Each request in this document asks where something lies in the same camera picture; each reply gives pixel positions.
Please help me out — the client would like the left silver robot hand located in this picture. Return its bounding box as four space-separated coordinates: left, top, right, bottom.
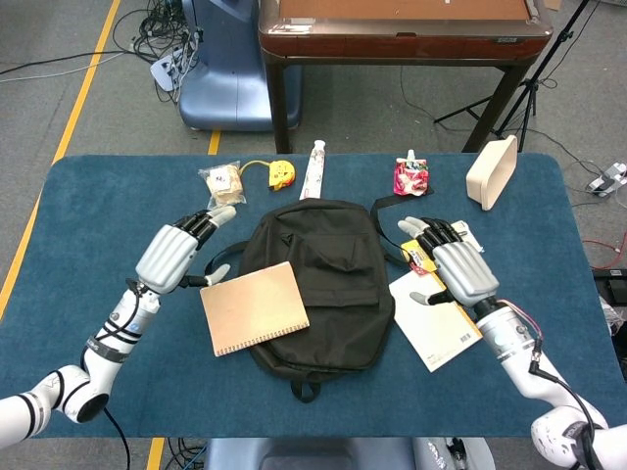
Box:
135 205 238 295

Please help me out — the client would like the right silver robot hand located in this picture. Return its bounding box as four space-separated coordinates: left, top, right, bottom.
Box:
397 216 501 309

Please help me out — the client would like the brown spiral notebook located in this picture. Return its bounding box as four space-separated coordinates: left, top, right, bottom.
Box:
199 260 311 358

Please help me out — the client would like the black backpack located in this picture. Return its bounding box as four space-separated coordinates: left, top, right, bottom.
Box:
204 188 438 403

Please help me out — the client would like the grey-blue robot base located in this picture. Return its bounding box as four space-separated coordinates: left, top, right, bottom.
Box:
203 437 496 470

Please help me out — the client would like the white and yellow notepad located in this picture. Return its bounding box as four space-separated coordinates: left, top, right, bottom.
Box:
388 268 484 373

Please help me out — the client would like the razor in yellow package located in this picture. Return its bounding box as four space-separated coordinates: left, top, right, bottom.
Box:
400 219 486 275

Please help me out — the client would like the blue table mat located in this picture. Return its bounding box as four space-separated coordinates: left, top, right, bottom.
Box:
0 153 627 439

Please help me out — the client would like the bagged crackers snack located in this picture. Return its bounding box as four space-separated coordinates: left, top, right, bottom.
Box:
197 163 246 213

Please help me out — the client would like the beige plastic container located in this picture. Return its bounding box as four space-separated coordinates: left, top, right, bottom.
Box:
464 134 519 212

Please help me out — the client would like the red drink pouch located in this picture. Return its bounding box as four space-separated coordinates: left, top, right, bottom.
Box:
392 149 430 197

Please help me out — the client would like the yellow tape measure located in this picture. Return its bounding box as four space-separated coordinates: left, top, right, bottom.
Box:
238 159 297 192

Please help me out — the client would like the black floor device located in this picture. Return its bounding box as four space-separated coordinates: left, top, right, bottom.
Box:
592 266 627 305

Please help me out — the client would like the white tube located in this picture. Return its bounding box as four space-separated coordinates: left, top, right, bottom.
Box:
299 139 328 201

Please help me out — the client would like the white power strip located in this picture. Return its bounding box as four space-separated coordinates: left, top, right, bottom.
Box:
149 54 185 92

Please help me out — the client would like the black tripod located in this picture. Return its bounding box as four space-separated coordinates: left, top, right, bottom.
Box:
433 0 594 153

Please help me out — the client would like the brown mahjong table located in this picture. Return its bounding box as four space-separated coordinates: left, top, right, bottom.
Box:
258 0 555 154

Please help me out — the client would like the red cable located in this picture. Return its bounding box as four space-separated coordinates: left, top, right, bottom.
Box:
582 238 627 270

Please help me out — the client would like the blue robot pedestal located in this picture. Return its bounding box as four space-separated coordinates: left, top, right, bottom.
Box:
178 0 303 132

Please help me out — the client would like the tangle of floor cables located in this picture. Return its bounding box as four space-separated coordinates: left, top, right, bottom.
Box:
112 0 202 104

